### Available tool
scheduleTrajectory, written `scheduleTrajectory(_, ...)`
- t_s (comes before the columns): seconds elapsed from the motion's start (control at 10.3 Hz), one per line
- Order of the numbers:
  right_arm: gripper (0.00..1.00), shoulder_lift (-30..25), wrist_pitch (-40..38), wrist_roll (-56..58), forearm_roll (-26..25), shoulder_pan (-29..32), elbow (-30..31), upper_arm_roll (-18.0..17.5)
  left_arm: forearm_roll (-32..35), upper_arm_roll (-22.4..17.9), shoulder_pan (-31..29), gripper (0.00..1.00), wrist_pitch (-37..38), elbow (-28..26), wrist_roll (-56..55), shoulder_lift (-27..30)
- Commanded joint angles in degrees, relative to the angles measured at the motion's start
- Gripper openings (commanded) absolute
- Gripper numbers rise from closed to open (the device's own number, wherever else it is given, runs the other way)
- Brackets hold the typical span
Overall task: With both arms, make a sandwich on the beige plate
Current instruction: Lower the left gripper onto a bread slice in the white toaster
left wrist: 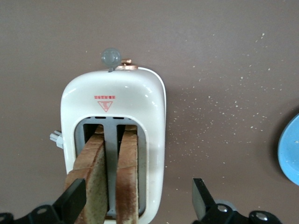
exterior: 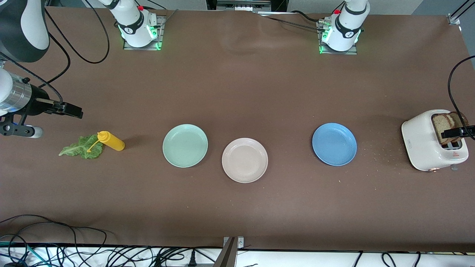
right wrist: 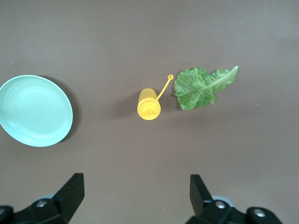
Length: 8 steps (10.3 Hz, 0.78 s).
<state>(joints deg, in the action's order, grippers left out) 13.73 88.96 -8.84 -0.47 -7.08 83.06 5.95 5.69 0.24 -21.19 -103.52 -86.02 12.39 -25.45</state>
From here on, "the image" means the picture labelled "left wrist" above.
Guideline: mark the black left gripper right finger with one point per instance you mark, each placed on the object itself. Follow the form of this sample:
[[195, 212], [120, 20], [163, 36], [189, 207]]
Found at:
[[205, 210]]

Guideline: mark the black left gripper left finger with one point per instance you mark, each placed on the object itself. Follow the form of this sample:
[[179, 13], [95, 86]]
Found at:
[[67, 205]]

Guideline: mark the brown bread slice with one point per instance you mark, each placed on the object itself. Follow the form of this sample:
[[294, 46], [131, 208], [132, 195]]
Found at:
[[127, 163], [93, 158]]

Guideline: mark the blue plate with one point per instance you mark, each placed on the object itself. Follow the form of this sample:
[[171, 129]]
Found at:
[[290, 149]]

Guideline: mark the white toaster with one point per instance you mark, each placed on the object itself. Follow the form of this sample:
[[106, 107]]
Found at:
[[112, 91]]

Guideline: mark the brown table cover sheet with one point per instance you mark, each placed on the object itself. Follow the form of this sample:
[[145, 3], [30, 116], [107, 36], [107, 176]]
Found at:
[[210, 35]]

